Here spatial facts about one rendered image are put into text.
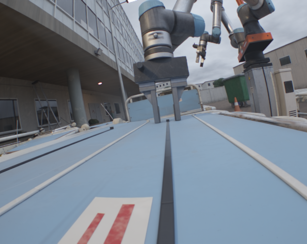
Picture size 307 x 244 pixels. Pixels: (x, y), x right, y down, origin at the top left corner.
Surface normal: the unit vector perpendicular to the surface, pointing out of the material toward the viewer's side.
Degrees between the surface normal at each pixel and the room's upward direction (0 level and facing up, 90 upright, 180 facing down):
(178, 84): 90
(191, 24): 124
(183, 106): 90
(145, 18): 88
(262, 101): 90
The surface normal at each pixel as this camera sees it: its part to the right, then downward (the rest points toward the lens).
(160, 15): 0.36, 0.07
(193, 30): 0.26, 0.88
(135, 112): -0.12, 0.10
